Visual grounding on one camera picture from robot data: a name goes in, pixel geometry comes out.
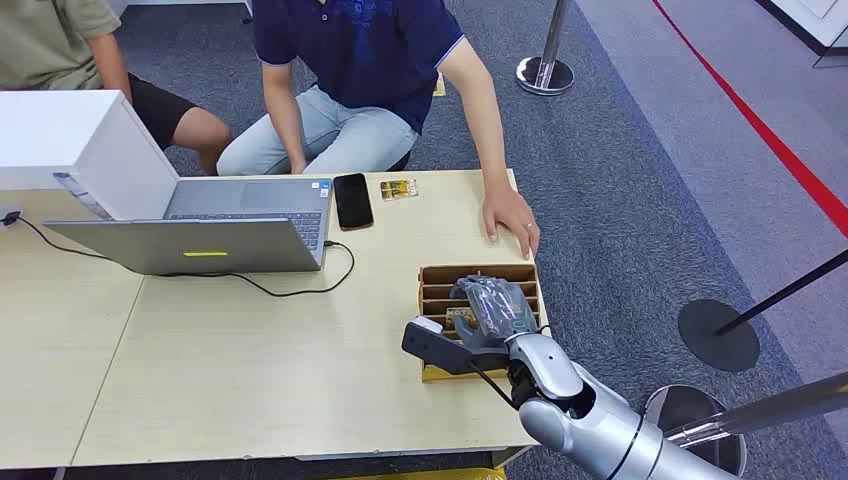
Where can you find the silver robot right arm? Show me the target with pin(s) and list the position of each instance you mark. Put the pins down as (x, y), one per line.
(596, 424)

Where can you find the chrome stanchion with round base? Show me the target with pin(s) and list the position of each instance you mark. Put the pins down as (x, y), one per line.
(544, 73)
(762, 414)

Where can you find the yellow sticker on laptop lid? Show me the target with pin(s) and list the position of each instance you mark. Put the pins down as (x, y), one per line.
(205, 254)

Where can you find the white cabinet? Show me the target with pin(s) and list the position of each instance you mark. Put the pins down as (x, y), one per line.
(811, 16)

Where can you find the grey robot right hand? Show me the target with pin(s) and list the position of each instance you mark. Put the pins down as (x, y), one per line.
(497, 308)

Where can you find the person's left hand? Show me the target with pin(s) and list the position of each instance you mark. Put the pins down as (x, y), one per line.
(510, 212)

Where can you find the grey laptop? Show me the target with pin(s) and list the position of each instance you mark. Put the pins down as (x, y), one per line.
(199, 245)

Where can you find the white box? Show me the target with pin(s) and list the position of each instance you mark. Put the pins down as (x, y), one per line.
(53, 132)

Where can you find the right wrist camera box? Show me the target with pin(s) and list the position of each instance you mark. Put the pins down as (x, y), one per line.
(440, 351)

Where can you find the yellow printed card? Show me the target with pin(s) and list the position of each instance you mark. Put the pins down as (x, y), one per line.
(399, 189)
(457, 313)

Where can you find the person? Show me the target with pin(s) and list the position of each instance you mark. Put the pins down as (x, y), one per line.
(371, 60)
(46, 40)

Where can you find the person's left forearm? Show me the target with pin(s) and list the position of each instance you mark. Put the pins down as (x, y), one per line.
(487, 126)
(109, 63)

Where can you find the brown cardboard card holder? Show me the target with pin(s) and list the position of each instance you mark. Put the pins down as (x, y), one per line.
(490, 273)

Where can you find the black stanchion with flat base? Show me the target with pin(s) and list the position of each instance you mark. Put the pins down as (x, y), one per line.
(719, 338)

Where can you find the yellow object under desk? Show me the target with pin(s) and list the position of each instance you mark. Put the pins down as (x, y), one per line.
(430, 474)

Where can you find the person's right forearm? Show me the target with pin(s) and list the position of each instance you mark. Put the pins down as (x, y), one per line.
(283, 112)

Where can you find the black smartphone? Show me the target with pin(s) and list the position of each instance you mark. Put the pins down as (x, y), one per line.
(352, 202)

